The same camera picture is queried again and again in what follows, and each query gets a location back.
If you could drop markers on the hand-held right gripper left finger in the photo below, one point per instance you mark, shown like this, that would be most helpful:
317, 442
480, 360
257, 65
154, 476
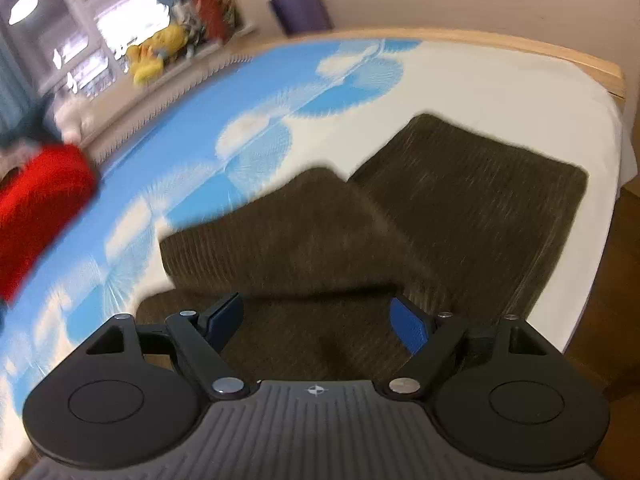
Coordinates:
225, 319

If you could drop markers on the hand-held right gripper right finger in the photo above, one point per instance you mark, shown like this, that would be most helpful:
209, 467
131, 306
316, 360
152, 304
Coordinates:
411, 324

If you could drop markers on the blue white printed bed sheet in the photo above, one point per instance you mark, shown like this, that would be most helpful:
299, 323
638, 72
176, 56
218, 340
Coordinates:
200, 125

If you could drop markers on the red folded blanket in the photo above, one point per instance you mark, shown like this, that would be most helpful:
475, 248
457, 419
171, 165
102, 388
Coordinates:
45, 210

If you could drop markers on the beige windowsill ledge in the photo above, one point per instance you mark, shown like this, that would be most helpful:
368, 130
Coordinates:
150, 97

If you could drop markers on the white plush toy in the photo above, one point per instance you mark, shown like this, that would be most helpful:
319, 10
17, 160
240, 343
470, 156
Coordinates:
72, 117

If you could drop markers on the yellow plush toy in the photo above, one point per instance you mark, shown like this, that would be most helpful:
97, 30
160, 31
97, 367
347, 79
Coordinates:
155, 50

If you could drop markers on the red cushion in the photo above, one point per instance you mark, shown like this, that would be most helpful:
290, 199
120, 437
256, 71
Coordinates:
215, 5

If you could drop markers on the purple bin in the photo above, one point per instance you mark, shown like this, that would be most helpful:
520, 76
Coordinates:
302, 10

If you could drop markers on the window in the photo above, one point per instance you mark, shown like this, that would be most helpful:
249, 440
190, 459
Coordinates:
65, 20

